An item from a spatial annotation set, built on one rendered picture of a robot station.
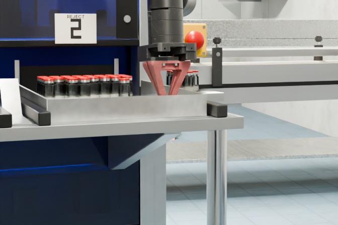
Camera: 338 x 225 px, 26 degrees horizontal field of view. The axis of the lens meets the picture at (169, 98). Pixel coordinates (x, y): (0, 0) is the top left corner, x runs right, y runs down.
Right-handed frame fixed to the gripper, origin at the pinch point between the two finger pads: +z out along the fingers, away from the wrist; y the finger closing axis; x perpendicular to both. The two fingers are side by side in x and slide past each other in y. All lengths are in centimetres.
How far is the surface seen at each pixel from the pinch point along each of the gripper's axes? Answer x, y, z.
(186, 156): -127, 292, 40
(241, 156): -157, 280, 41
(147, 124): 5.0, -3.8, 3.3
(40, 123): 21.3, -3.5, 2.4
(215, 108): -6.8, -3.3, 1.2
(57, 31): 9.5, 34.9, -13.9
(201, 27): -21.6, 33.6, -14.8
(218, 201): -33, 52, 26
